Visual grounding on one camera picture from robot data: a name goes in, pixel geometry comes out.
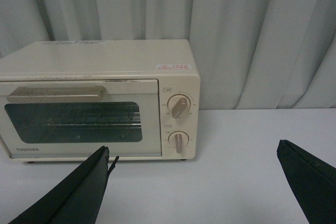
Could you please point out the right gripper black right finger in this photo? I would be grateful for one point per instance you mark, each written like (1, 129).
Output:
(311, 180)

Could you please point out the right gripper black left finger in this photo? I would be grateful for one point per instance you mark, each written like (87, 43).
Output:
(78, 197)

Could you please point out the cream glass oven door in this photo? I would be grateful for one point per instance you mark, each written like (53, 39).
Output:
(24, 140)

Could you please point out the cream Toshiba toaster oven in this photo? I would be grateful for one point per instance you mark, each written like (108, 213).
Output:
(170, 62)

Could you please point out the lower beige timer knob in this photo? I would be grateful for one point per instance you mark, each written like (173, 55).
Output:
(178, 140)

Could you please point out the upper beige temperature knob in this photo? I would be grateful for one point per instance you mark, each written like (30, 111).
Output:
(178, 104)

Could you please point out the grey-white curtain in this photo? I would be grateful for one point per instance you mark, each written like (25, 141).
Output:
(252, 54)

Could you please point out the wire oven rack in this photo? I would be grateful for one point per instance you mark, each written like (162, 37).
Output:
(116, 115)

